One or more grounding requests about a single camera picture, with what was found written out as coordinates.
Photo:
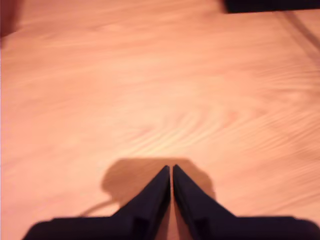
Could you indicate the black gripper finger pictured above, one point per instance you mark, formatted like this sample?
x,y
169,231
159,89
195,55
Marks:
x,y
150,200
195,200

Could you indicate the large black computer monitor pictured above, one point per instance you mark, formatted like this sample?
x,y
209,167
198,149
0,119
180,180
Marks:
x,y
275,5

